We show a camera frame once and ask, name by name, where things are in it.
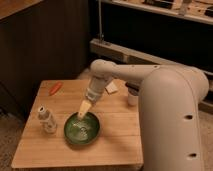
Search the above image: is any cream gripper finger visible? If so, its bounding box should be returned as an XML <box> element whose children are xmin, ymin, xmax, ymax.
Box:
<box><xmin>78</xmin><ymin>100</ymin><xmax>91</xmax><ymax>119</ymax></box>

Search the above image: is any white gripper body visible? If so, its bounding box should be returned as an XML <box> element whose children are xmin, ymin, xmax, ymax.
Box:
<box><xmin>85</xmin><ymin>77</ymin><xmax>106</xmax><ymax>104</ymax></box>

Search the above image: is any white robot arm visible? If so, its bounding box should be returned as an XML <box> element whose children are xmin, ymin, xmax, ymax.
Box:
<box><xmin>85</xmin><ymin>59</ymin><xmax>209</xmax><ymax>171</ymax></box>

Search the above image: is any white paper packet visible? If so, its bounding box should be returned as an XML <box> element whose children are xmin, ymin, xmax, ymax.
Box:
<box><xmin>105</xmin><ymin>82</ymin><xmax>118</xmax><ymax>94</ymax></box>

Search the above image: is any green ceramic bowl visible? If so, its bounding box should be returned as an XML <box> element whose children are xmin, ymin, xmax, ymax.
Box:
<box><xmin>64</xmin><ymin>112</ymin><xmax>100</xmax><ymax>145</ymax></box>

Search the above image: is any orange carrot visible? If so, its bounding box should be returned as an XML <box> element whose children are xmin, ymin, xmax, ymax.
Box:
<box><xmin>49</xmin><ymin>82</ymin><xmax>63</xmax><ymax>96</ymax></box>

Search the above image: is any white cup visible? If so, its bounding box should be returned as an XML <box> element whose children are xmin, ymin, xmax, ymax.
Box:
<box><xmin>125</xmin><ymin>83</ymin><xmax>139</xmax><ymax>106</ymax></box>

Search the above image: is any metal shelf rack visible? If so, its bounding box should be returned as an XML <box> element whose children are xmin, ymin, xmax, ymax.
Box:
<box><xmin>89</xmin><ymin>0</ymin><xmax>213</xmax><ymax>114</ymax></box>

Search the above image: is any wooden counter top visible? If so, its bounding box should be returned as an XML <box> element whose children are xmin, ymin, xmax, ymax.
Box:
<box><xmin>0</xmin><ymin>0</ymin><xmax>43</xmax><ymax>20</ymax></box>

